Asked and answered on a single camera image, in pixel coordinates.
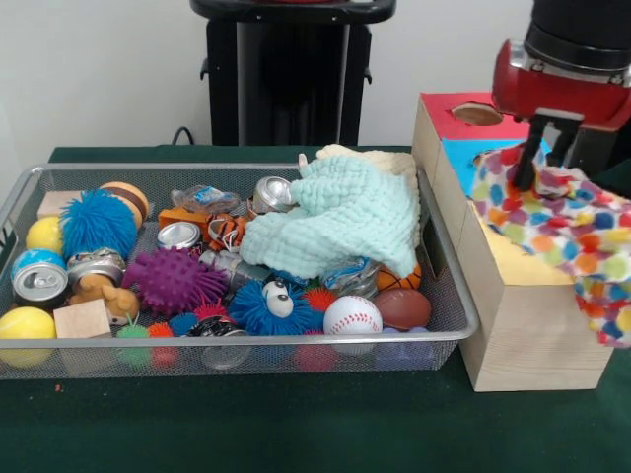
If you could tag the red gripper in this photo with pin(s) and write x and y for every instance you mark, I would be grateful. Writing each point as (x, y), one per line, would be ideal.
(552, 93)

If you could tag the colourful dotted cloth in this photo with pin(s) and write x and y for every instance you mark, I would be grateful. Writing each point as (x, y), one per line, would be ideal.
(567, 226)

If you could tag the cream waffle cloth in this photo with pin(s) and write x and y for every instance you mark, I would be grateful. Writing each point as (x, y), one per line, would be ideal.
(394, 160)

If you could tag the mint waffle cloth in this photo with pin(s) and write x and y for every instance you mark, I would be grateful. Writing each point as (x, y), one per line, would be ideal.
(335, 222)

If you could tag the wooden box with three holes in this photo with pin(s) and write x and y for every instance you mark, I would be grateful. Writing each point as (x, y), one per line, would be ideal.
(532, 335)

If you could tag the dark green tablecloth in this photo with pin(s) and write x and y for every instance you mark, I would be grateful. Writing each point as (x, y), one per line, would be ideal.
(613, 180)
(296, 428)

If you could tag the brown toy football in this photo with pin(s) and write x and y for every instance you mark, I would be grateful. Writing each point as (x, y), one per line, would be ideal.
(401, 308)

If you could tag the white toy baseball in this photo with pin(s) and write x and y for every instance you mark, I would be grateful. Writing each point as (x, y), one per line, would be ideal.
(352, 315)

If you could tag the blue fuzzy toy with eyes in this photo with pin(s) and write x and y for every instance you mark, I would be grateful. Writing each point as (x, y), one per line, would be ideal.
(256, 315)

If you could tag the purple spiky toy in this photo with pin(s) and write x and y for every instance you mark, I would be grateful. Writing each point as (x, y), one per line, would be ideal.
(172, 281)

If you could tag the toy burger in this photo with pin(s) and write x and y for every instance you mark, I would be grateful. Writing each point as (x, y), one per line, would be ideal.
(133, 197)

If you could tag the blue spiky pom ball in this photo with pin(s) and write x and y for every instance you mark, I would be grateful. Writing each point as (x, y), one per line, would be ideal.
(96, 224)

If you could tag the silver drink can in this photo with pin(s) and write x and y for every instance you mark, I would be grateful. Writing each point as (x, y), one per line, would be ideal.
(39, 283)

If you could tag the yellow ball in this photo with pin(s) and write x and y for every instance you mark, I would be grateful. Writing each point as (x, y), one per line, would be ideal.
(27, 322)

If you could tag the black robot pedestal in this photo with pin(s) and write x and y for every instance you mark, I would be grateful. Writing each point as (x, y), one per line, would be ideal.
(296, 74)

